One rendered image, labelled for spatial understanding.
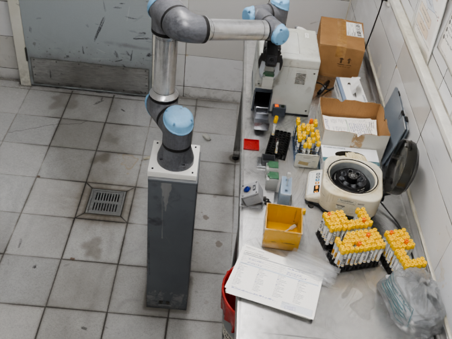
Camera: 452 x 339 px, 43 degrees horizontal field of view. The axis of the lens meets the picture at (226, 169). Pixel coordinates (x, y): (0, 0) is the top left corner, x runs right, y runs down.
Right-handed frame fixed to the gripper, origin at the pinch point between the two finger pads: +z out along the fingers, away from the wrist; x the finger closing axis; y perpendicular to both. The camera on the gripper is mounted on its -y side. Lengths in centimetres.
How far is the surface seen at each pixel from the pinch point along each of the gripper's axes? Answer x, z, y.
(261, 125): 0.0, 20.1, -7.9
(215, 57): 27, 76, 140
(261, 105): -0.2, 20.7, 8.0
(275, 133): -6.7, 22.2, -9.7
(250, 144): 3.9, 24.5, -16.6
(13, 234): 123, 112, -8
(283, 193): -9, 15, -56
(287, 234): -10, 16, -75
